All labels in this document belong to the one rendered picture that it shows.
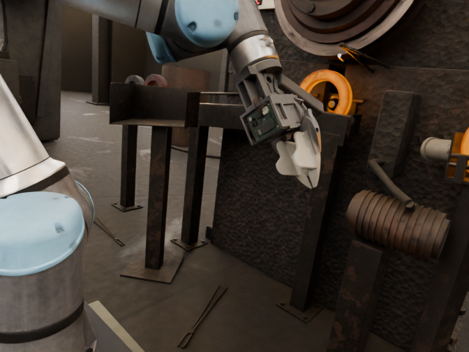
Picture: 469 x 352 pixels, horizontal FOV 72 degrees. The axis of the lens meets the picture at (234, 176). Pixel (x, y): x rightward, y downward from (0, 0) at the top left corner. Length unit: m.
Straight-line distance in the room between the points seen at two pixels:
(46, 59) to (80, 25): 8.05
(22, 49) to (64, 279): 3.17
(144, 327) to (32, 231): 0.78
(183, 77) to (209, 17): 3.41
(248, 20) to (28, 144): 0.38
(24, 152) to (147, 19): 0.27
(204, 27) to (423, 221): 0.66
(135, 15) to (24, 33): 3.14
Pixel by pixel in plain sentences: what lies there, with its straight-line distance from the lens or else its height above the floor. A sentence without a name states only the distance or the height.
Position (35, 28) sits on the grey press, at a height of 1.02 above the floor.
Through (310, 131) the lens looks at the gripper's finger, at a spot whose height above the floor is 0.71.
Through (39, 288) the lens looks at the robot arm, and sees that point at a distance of 0.45.
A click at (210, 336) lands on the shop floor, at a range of 1.14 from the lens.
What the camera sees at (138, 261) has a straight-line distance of 1.46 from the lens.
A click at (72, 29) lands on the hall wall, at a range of 11.50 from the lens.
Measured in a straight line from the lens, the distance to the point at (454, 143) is 0.88.
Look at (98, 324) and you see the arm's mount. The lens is 0.63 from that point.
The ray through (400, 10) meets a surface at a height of 1.00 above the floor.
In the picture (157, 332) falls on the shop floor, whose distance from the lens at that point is 1.15.
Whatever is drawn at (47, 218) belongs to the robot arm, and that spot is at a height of 0.59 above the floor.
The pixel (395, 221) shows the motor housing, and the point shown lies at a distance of 0.88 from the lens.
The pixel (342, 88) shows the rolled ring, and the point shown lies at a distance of 1.09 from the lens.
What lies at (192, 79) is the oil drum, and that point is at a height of 0.77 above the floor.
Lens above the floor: 0.76
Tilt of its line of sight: 15 degrees down
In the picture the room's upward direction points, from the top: 7 degrees clockwise
